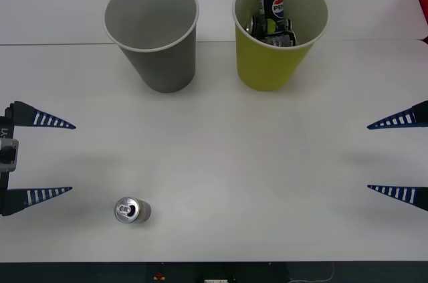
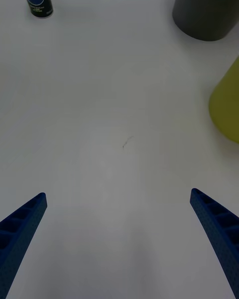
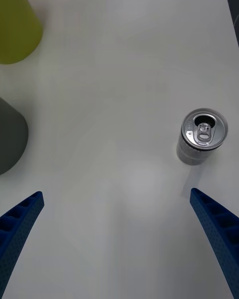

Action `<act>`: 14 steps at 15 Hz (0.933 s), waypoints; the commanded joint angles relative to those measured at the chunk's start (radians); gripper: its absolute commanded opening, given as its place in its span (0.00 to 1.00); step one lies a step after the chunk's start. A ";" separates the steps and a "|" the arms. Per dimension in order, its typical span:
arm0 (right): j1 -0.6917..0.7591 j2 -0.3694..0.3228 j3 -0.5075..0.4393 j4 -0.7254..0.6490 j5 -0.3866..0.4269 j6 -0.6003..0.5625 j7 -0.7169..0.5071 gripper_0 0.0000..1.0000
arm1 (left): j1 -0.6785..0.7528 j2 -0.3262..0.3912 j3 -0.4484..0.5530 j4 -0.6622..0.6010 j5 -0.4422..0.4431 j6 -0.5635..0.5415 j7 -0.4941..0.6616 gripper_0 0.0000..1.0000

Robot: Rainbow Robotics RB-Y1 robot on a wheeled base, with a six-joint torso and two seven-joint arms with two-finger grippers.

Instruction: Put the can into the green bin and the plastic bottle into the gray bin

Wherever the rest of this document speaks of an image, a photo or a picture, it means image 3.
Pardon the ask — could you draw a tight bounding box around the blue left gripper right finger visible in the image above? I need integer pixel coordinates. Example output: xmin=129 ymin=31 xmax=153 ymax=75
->
xmin=189 ymin=187 xmax=239 ymax=299

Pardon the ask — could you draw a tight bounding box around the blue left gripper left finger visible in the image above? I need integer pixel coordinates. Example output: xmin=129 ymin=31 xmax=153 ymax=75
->
xmin=0 ymin=191 xmax=45 ymax=299

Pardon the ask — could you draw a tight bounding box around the silver drink can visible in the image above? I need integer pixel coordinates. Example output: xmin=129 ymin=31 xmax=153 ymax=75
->
xmin=176 ymin=108 xmax=229 ymax=166

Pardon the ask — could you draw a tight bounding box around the grey plastic bin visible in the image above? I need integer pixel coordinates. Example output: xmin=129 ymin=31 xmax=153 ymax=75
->
xmin=0 ymin=97 xmax=29 ymax=176

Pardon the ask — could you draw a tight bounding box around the yellow-green plastic bin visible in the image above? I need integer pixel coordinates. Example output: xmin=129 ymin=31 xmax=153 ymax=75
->
xmin=0 ymin=0 xmax=43 ymax=65

